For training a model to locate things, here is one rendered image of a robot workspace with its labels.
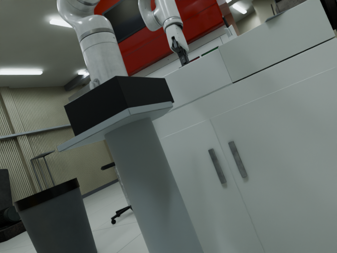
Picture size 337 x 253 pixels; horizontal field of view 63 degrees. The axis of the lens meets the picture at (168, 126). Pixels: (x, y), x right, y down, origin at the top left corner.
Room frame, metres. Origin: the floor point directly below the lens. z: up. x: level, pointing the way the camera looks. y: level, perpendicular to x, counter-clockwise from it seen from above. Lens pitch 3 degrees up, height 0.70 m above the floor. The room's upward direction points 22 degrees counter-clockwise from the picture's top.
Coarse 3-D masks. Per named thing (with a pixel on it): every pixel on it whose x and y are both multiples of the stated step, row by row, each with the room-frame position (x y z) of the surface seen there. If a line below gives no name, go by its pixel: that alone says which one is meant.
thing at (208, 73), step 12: (204, 60) 1.04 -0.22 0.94; (216, 60) 1.02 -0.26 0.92; (180, 72) 1.08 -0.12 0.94; (192, 72) 1.07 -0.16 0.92; (204, 72) 1.05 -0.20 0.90; (216, 72) 1.03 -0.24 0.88; (228, 72) 1.02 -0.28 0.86; (168, 84) 1.11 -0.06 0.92; (180, 84) 1.09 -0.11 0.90; (192, 84) 1.07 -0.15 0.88; (204, 84) 1.06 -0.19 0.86; (216, 84) 1.04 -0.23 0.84; (228, 84) 1.02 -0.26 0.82; (180, 96) 1.10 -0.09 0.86; (192, 96) 1.08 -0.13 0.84
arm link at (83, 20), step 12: (60, 0) 0.90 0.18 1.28; (72, 0) 0.87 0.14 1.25; (60, 12) 0.92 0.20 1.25; (72, 12) 0.90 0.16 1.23; (84, 12) 0.92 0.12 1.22; (72, 24) 0.88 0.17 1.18; (84, 24) 0.84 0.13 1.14; (96, 24) 0.85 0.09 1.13; (108, 24) 0.87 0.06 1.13; (84, 36) 0.85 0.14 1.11
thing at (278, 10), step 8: (280, 0) 5.76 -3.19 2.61; (288, 0) 5.24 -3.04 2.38; (296, 0) 5.20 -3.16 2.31; (304, 0) 5.15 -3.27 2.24; (320, 0) 5.29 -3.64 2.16; (328, 0) 4.97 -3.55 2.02; (336, 0) 4.98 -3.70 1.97; (272, 8) 5.75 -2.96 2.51; (280, 8) 5.32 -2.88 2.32; (288, 8) 5.27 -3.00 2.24; (328, 8) 5.04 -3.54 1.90; (336, 8) 5.02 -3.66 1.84; (328, 16) 5.22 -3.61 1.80; (336, 16) 5.10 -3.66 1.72; (336, 24) 5.26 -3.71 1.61
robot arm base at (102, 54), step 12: (96, 36) 0.84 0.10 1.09; (108, 36) 0.86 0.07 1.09; (84, 48) 0.86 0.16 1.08; (96, 48) 0.84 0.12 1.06; (108, 48) 0.85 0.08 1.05; (96, 60) 0.84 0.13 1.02; (108, 60) 0.84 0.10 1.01; (120, 60) 0.87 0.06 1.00; (96, 72) 0.85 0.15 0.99; (108, 72) 0.84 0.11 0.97; (120, 72) 0.86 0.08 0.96; (96, 84) 0.84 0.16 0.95
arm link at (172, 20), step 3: (171, 18) 1.11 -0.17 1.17; (174, 18) 1.11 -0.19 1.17; (177, 18) 1.11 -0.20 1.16; (180, 18) 1.13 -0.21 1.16; (165, 21) 1.12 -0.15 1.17; (168, 21) 1.11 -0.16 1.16; (171, 21) 1.11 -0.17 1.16; (174, 21) 1.11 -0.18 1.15; (177, 21) 1.11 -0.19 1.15; (180, 21) 1.12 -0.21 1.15; (165, 24) 1.12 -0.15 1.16; (168, 24) 1.11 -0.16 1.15; (171, 24) 1.12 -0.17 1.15; (165, 27) 1.12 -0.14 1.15
